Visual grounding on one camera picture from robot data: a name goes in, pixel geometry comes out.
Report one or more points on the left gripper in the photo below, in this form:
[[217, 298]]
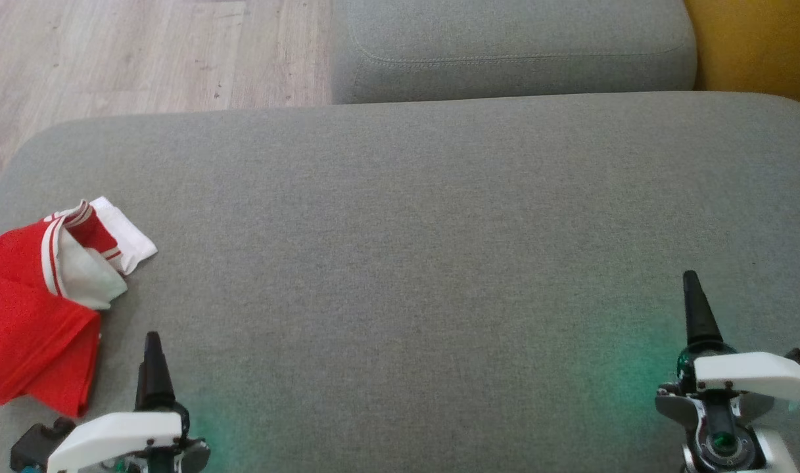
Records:
[[123, 437]]

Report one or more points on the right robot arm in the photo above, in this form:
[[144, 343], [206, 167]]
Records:
[[722, 454]]

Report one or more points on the grey sofa seat cushion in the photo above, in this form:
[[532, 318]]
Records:
[[505, 39]]

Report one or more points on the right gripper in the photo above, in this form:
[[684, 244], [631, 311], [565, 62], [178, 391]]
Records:
[[748, 374]]

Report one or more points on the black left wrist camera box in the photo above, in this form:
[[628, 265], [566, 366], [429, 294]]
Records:
[[38, 443]]

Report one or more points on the large grey sofa chaise cushion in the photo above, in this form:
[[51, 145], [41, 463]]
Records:
[[406, 263]]

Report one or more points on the yellow sofa back cushion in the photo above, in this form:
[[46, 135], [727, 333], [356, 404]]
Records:
[[761, 46]]

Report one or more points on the red white basketball jersey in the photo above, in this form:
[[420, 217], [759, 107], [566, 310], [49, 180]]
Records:
[[12, 256]]

